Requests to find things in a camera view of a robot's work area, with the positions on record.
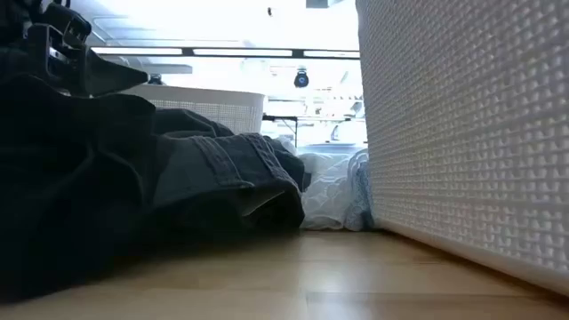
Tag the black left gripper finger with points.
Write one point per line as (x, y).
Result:
(111, 75)

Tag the white basket for dark clothes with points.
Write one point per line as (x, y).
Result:
(209, 106)

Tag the black shorts with waistband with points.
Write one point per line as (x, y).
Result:
(66, 178)

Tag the dark grey trousers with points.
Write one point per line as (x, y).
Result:
(222, 178)

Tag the white patterned garment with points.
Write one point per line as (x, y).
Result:
(324, 191)

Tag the light blue garment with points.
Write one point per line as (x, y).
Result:
(362, 191)

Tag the white basket for light clothes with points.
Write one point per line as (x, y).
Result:
(467, 133)

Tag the grey ceiling box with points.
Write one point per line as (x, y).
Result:
(322, 3)

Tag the black background stand frame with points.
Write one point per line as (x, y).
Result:
(284, 118)

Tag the black overhead camera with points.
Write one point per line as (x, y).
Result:
(301, 79)

